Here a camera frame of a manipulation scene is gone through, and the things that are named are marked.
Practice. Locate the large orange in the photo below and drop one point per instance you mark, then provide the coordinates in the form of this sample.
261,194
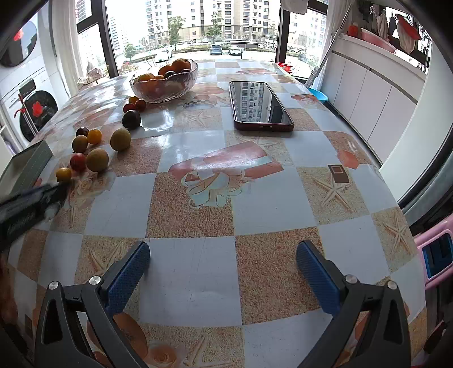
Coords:
180,64

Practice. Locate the white curtain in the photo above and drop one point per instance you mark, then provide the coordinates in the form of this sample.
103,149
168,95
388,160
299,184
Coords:
63,42

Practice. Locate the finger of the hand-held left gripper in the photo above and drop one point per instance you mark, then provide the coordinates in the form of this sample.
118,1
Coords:
53,198

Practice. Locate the green plum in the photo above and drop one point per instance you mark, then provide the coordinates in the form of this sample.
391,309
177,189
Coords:
120,139

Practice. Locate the white hanging cloth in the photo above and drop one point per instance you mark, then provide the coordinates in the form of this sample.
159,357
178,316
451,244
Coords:
382,24

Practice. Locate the small green-brown plum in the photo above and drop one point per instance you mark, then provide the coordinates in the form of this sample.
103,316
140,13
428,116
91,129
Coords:
80,143

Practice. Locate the pink basin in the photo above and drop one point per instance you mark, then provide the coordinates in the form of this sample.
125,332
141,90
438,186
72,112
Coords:
377,40

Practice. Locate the white washing machine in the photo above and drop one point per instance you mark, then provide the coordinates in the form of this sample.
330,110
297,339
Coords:
39,106

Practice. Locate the small dark plum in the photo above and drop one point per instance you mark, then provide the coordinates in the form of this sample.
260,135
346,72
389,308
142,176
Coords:
82,131

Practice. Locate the grey rectangular tray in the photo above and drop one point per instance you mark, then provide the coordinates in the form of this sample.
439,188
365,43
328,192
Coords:
33,159

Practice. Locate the grey hanging towel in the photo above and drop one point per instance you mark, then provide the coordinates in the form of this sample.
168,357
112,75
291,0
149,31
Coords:
293,5

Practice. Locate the yellow-green plum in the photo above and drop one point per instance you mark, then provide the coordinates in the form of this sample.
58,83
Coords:
97,160

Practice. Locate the red hanging cloth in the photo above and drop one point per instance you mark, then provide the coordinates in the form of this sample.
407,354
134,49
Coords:
408,32

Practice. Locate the paper-wrapped bouquet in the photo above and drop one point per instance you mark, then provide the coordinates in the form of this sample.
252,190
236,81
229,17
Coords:
92,73

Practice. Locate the pink chair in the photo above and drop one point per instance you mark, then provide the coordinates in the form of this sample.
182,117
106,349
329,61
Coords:
421,244

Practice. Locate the blue basin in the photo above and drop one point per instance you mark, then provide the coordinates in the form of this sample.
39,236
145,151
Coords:
315,95

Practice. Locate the white parked car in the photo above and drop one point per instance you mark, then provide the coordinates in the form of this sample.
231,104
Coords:
162,56

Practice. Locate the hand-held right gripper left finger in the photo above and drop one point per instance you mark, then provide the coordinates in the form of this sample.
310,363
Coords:
127,279

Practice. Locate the orange cherry tomato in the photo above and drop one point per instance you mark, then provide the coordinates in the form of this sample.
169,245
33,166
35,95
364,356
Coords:
133,99

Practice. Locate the orange kumquat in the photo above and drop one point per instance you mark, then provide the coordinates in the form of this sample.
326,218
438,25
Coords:
94,136

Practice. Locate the white dryer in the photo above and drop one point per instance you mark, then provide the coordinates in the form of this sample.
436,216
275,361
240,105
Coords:
21,46

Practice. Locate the red bottle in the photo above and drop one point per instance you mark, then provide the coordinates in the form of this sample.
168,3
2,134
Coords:
353,30

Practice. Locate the clear glass fruit bowl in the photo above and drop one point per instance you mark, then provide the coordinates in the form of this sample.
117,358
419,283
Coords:
170,93

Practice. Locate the black phone in red case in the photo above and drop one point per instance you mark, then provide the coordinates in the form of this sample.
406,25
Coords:
258,102

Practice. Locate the dark parked car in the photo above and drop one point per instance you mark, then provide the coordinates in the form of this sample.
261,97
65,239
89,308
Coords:
234,50

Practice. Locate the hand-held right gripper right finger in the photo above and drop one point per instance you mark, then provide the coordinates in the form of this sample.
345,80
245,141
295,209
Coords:
316,279

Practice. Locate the blue parked car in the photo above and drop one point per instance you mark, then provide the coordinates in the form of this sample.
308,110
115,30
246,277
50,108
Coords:
216,50

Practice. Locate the red container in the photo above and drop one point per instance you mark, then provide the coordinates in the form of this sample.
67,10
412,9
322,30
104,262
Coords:
284,66

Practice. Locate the large dark plum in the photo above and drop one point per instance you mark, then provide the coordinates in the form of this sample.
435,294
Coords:
131,119

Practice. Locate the white cabinet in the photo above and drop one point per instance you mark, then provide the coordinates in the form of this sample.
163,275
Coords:
368,92

